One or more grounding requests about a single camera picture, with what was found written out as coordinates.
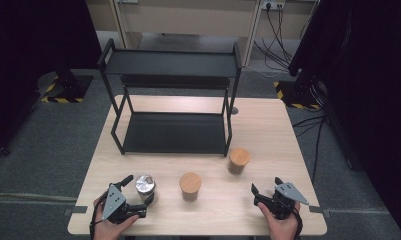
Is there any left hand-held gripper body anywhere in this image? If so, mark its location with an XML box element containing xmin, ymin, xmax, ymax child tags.
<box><xmin>102</xmin><ymin>182</ymin><xmax>148</xmax><ymax>225</ymax></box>

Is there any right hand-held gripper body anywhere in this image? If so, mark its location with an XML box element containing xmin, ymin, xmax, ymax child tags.
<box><xmin>253</xmin><ymin>182</ymin><xmax>310</xmax><ymax>220</ymax></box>

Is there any steel-lid glass jar white powder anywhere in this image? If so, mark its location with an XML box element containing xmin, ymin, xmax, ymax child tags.
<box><xmin>135</xmin><ymin>174</ymin><xmax>157</xmax><ymax>204</ymax></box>

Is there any wooden-lid jar of dried flowers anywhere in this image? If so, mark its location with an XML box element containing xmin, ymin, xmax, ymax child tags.
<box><xmin>227</xmin><ymin>147</ymin><xmax>252</xmax><ymax>177</ymax></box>

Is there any wooden-lid jar of brown slices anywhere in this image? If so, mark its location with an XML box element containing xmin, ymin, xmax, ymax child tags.
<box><xmin>178</xmin><ymin>171</ymin><xmax>203</xmax><ymax>203</ymax></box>

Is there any black metal two-tier rack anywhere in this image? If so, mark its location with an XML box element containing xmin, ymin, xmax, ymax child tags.
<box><xmin>97</xmin><ymin>37</ymin><xmax>243</xmax><ymax>158</ymax></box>

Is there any person's right hand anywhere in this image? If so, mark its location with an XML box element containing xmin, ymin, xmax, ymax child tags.
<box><xmin>257</xmin><ymin>202</ymin><xmax>301</xmax><ymax>240</ymax></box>

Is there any person's left hand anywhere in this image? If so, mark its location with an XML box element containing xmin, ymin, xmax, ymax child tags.
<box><xmin>92</xmin><ymin>196</ymin><xmax>140</xmax><ymax>240</ymax></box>

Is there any grey floor tape piece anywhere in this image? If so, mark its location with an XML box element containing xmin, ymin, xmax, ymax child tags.
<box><xmin>63</xmin><ymin>205</ymin><xmax>89</xmax><ymax>216</ymax></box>
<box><xmin>308</xmin><ymin>205</ymin><xmax>333</xmax><ymax>220</ymax></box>

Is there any black stand base striped tape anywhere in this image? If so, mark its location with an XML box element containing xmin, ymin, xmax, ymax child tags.
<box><xmin>273</xmin><ymin>78</ymin><xmax>323</xmax><ymax>111</ymax></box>
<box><xmin>37</xmin><ymin>68</ymin><xmax>94</xmax><ymax>104</ymax></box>

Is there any black curtain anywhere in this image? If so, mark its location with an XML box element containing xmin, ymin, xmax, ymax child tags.
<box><xmin>287</xmin><ymin>0</ymin><xmax>401</xmax><ymax>240</ymax></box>
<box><xmin>0</xmin><ymin>0</ymin><xmax>103</xmax><ymax>160</ymax></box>

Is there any white power strip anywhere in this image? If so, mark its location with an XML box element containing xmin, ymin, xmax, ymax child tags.
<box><xmin>261</xmin><ymin>0</ymin><xmax>286</xmax><ymax>10</ymax></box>

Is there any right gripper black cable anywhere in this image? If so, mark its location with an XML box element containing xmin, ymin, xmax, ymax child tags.
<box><xmin>292</xmin><ymin>207</ymin><xmax>304</xmax><ymax>240</ymax></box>

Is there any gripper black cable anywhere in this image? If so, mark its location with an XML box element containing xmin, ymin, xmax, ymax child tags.
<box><xmin>292</xmin><ymin>207</ymin><xmax>304</xmax><ymax>240</ymax></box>
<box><xmin>89</xmin><ymin>192</ymin><xmax>108</xmax><ymax>240</ymax></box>

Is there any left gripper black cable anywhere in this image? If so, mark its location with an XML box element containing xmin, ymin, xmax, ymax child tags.
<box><xmin>89</xmin><ymin>192</ymin><xmax>108</xmax><ymax>240</ymax></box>

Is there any black floor cable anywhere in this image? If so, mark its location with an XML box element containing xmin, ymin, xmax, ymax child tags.
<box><xmin>292</xmin><ymin>114</ymin><xmax>328</xmax><ymax>184</ymax></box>

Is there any black power cable bundle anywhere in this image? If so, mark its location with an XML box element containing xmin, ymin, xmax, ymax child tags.
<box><xmin>252</xmin><ymin>5</ymin><xmax>294</xmax><ymax>73</ymax></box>

